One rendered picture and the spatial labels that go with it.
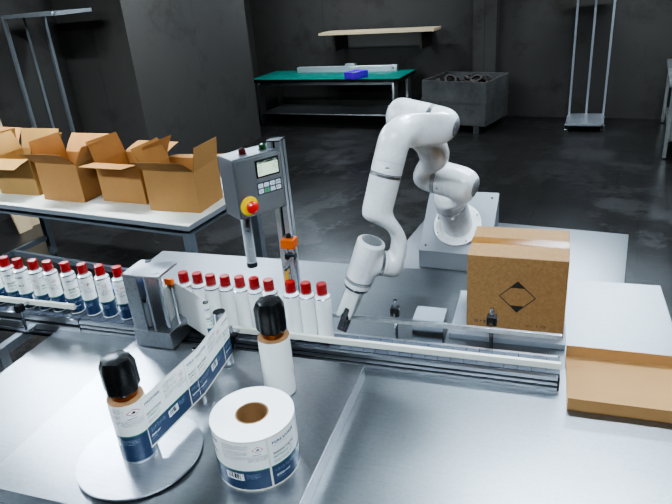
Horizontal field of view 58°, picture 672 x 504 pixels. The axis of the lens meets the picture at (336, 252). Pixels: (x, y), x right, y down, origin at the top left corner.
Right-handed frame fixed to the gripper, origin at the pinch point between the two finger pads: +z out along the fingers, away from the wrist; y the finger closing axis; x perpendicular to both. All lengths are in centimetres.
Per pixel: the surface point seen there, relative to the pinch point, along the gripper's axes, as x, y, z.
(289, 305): -17.9, 2.8, -0.8
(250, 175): -41, -3, -35
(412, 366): 24.4, 5.5, 0.5
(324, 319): -6.0, 2.3, -0.7
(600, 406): 73, 13, -17
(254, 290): -30.6, 1.4, 0.1
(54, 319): -102, 5, 45
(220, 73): -300, -524, 107
